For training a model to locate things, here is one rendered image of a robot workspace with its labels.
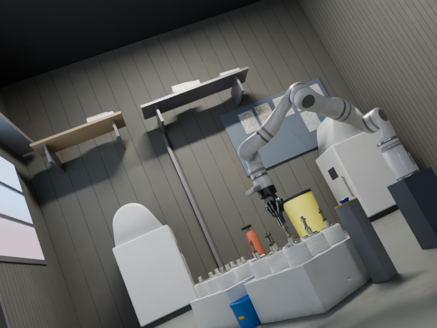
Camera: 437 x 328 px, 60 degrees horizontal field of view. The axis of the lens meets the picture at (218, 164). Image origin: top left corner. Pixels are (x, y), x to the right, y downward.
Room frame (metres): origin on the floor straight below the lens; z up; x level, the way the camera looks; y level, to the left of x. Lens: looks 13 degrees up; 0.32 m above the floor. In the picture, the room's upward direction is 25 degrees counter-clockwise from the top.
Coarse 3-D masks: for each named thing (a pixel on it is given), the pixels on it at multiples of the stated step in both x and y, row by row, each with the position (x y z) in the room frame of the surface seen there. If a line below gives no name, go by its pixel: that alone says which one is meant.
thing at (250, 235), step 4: (244, 228) 4.46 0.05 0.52; (248, 228) 4.47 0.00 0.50; (248, 232) 4.44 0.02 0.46; (252, 232) 4.44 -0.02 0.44; (248, 236) 4.43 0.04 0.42; (252, 236) 4.42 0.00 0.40; (256, 236) 4.45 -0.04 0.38; (248, 240) 4.44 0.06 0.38; (252, 240) 4.42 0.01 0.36; (256, 240) 4.43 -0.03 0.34; (256, 244) 4.42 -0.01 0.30; (260, 244) 4.45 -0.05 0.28; (256, 248) 4.42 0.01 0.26; (260, 248) 4.43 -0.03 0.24; (252, 252) 4.47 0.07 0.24; (260, 252) 4.42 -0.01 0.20; (264, 252) 4.46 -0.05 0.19
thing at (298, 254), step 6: (294, 246) 1.50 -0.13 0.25; (300, 246) 1.51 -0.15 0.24; (306, 246) 1.53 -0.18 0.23; (288, 252) 1.51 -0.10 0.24; (294, 252) 1.50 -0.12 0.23; (300, 252) 1.50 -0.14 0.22; (306, 252) 1.51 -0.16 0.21; (288, 258) 1.53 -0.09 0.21; (294, 258) 1.51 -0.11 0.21; (300, 258) 1.50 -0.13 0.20; (306, 258) 1.51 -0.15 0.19; (294, 264) 1.51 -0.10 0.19
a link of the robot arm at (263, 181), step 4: (260, 176) 1.51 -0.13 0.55; (264, 176) 1.52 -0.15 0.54; (268, 176) 1.53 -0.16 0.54; (256, 180) 1.52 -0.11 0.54; (260, 180) 1.51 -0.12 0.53; (264, 180) 1.51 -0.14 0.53; (268, 180) 1.52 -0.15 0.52; (256, 184) 1.52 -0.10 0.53; (260, 184) 1.51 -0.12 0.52; (264, 184) 1.51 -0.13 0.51; (268, 184) 1.51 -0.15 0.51; (272, 184) 1.53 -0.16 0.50; (252, 188) 1.49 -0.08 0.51; (256, 188) 1.48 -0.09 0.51; (260, 188) 1.52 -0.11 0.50; (248, 192) 1.52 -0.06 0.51; (252, 192) 1.50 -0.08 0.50; (248, 196) 1.55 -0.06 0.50
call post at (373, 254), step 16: (336, 208) 1.53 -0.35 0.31; (352, 208) 1.49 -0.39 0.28; (352, 224) 1.51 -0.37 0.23; (368, 224) 1.52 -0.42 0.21; (352, 240) 1.53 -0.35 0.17; (368, 240) 1.49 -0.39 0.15; (368, 256) 1.51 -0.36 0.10; (384, 256) 1.51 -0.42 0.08; (368, 272) 1.54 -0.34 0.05; (384, 272) 1.49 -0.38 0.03
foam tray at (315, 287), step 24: (312, 264) 1.47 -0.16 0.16; (336, 264) 1.54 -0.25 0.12; (360, 264) 1.62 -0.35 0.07; (264, 288) 1.64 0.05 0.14; (288, 288) 1.54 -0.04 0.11; (312, 288) 1.44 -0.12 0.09; (336, 288) 1.51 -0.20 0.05; (264, 312) 1.70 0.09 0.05; (288, 312) 1.59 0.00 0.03; (312, 312) 1.49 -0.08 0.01
